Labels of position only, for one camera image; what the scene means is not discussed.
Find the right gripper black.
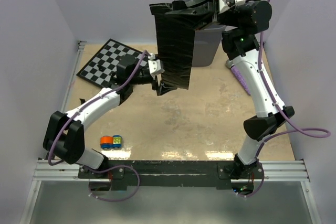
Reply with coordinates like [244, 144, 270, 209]
[165, 0, 242, 31]

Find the black plastic trash bag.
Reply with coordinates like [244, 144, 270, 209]
[150, 3, 210, 95]

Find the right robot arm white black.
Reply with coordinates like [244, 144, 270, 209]
[166, 0, 294, 179]

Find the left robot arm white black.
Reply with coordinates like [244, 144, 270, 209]
[43, 51, 164, 178]

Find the grey plastic trash bin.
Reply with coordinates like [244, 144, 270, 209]
[192, 10, 226, 67]

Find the black white chessboard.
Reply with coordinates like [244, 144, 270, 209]
[77, 39, 142, 88]

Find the black chess piece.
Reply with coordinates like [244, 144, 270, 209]
[97, 64, 104, 71]

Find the purple glitter toy microphone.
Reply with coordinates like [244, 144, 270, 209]
[225, 59, 250, 95]

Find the orange blue toy car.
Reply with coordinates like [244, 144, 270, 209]
[100, 135, 123, 150]

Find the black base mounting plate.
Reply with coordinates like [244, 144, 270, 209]
[78, 160, 265, 192]

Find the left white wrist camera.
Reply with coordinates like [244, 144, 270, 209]
[148, 53, 165, 77]

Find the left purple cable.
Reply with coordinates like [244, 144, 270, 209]
[48, 50, 155, 200]

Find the aluminium left side rail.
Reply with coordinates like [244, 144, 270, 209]
[60, 40, 87, 113]

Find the aluminium rail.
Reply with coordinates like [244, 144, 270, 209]
[60, 40, 87, 113]
[33, 160, 310, 182]

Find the aluminium front rail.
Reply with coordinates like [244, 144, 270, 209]
[33, 160, 310, 182]

